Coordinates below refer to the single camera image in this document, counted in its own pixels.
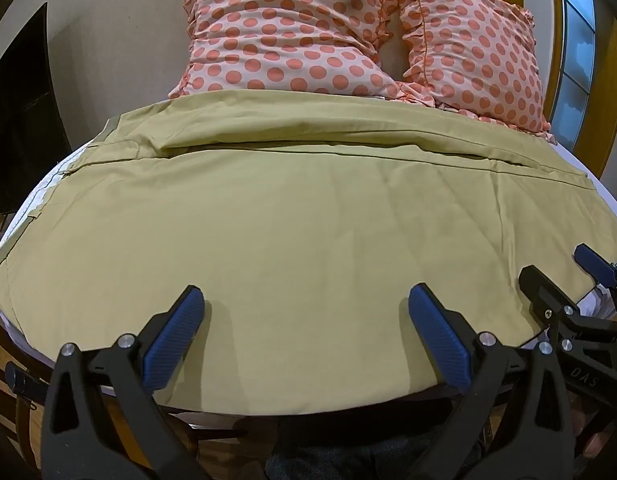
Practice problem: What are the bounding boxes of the window with wooden frame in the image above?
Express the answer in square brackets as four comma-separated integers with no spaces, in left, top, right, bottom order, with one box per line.
[547,0,617,148]

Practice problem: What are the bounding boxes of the dark flat panel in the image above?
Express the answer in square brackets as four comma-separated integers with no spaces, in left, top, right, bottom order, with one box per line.
[0,2,72,217]

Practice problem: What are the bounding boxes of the wooden bed frame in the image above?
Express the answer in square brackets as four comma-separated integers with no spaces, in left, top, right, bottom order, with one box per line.
[0,295,269,480]

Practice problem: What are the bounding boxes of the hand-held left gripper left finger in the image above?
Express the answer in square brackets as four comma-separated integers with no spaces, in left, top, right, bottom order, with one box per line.
[41,285,209,480]

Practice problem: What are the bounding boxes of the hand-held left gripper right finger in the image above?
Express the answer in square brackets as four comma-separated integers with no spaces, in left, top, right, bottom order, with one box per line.
[407,282,575,480]

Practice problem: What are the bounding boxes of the person's dark trousers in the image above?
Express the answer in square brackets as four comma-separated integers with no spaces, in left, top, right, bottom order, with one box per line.
[263,407,489,480]

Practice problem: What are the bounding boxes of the orange polka dot pillow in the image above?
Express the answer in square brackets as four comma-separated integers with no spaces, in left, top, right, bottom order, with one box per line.
[389,0,552,133]
[168,0,405,105]

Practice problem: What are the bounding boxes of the olive green bed sheet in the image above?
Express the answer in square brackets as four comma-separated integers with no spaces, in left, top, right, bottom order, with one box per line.
[0,91,617,417]

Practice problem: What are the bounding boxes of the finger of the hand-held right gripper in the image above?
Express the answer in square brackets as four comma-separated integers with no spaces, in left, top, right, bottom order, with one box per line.
[575,243,617,311]
[519,265,617,401]

